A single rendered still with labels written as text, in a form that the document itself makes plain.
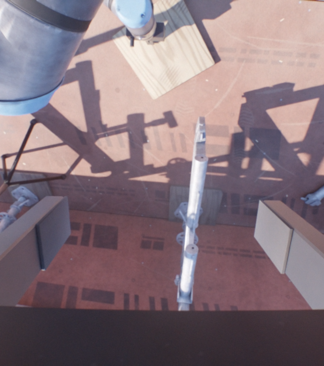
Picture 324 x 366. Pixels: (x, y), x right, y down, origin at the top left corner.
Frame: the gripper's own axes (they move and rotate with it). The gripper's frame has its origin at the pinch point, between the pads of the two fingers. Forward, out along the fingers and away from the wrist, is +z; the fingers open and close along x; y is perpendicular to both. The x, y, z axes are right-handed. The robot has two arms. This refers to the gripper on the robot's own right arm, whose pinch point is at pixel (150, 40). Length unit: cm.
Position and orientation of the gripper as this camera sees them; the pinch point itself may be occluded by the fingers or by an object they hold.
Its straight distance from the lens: 112.3
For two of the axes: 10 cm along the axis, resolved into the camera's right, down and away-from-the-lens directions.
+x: 9.9, 0.9, -0.8
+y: -0.6, 9.6, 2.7
